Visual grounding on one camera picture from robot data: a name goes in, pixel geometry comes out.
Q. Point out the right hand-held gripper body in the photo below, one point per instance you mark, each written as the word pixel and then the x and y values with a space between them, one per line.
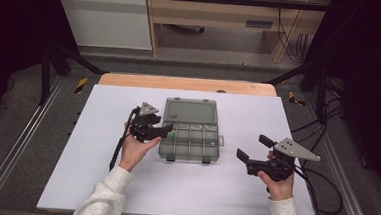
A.
pixel 273 167

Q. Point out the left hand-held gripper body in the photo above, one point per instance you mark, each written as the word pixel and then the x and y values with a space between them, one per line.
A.
pixel 143 128

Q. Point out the grey plastic compartment box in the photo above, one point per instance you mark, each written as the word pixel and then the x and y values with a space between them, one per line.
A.
pixel 192 147

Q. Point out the person's right hand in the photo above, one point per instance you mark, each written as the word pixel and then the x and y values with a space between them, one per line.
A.
pixel 278 189

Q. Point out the person's left hand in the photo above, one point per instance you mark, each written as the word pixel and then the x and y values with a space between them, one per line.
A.
pixel 135 154

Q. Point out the wooden table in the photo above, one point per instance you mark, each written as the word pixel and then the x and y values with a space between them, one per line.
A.
pixel 180 83

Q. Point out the white table board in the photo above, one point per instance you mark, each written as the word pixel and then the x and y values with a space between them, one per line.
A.
pixel 206 192

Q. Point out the white cabinet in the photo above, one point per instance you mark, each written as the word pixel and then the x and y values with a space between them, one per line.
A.
pixel 107 22

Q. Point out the wooden desk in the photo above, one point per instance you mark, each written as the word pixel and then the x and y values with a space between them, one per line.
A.
pixel 217 14

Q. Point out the black curtain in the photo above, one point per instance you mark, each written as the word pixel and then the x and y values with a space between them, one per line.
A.
pixel 13 26
pixel 371 65

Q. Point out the aluminium floor rail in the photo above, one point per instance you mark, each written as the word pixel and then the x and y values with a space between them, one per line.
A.
pixel 15 147
pixel 341 177

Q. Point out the black frame strut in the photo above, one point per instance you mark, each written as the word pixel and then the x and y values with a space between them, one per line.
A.
pixel 322 92
pixel 45 75

